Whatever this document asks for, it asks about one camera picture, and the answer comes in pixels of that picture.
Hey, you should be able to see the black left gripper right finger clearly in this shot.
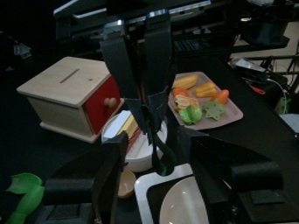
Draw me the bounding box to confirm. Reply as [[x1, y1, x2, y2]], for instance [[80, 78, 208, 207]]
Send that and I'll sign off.
[[178, 126, 299, 224]]

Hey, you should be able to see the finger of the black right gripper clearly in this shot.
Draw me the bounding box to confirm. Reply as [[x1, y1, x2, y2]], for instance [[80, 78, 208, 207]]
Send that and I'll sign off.
[[144, 10, 175, 130], [99, 19, 150, 135]]

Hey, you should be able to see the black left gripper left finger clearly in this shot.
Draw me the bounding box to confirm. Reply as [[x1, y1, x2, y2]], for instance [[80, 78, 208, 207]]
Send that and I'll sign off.
[[27, 130, 129, 224]]

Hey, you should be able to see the dark green toy seaweed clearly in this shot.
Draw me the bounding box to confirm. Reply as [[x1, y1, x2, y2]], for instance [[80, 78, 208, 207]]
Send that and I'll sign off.
[[140, 103, 178, 178]]

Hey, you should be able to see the red drawer with wooden knob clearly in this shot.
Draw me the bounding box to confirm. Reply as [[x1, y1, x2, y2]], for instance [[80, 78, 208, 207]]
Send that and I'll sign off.
[[83, 76, 123, 136]]

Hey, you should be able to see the yellow toy banana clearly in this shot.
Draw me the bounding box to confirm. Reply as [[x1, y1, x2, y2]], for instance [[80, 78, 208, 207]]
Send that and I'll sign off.
[[172, 74, 200, 90]]

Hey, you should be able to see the small wooden bowl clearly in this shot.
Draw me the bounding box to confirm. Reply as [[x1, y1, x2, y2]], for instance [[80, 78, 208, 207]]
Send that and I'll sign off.
[[116, 170, 137, 200]]

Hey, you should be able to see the orange toy tomato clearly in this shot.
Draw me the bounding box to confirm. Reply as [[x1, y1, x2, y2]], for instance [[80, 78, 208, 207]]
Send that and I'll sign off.
[[172, 87, 192, 99]]

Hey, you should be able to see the light green toy vegetable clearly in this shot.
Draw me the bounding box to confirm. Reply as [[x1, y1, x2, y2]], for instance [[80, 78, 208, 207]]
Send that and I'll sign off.
[[4, 171, 47, 224]]

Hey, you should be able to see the yellow toy food piece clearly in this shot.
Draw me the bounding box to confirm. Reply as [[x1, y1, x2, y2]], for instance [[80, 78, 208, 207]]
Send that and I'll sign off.
[[192, 81, 219, 99]]

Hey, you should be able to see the white round plate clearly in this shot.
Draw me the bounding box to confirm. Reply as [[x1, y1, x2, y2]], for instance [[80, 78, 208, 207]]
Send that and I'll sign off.
[[159, 175, 211, 224]]

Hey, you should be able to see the white square tray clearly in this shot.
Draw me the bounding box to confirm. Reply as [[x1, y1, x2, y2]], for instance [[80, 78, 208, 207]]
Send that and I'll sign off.
[[133, 163, 235, 224]]

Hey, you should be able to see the orange toy citrus slice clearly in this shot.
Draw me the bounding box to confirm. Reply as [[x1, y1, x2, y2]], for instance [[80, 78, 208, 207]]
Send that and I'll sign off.
[[172, 94, 200, 111]]

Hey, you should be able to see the wooden box with coin slot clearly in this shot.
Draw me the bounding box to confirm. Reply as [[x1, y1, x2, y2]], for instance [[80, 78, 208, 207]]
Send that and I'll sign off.
[[15, 56, 127, 144]]

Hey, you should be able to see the white round bowl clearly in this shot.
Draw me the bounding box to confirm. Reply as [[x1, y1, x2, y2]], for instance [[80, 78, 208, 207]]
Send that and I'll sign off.
[[100, 112, 170, 173]]

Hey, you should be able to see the orange toy carrot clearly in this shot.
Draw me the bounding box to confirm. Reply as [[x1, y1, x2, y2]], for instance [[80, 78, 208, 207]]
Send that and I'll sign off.
[[211, 88, 231, 106]]

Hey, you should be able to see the green toy bell pepper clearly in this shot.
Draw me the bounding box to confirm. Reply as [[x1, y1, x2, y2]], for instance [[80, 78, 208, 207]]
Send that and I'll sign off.
[[178, 105, 204, 126]]

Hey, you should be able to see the white toy block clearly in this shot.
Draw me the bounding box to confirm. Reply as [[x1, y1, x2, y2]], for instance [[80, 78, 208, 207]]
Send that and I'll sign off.
[[101, 109, 135, 140]]

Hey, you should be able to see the yellow toy block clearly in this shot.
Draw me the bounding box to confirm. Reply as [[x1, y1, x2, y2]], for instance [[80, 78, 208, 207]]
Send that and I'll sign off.
[[121, 115, 140, 138]]

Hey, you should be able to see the red toy strip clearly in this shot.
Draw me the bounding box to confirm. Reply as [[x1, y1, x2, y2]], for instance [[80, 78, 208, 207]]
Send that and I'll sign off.
[[125, 128, 144, 153]]

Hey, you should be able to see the grey flat device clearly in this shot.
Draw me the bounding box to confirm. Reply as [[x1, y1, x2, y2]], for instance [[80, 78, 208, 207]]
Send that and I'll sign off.
[[228, 57, 267, 74]]

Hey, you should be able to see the green toy star fruit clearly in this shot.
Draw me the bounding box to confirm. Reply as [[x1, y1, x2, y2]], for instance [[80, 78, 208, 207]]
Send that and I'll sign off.
[[202, 100, 228, 122]]

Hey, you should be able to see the pink rectangular tray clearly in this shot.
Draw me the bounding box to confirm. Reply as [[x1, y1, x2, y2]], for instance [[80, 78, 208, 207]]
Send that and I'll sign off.
[[167, 71, 246, 131]]

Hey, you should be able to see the orange tool handle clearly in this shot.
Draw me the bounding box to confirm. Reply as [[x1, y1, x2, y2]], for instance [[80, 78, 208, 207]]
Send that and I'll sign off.
[[247, 83, 267, 96]]

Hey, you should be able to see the white cable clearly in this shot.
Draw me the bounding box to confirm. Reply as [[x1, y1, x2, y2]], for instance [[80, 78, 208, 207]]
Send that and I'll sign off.
[[267, 78, 290, 116]]

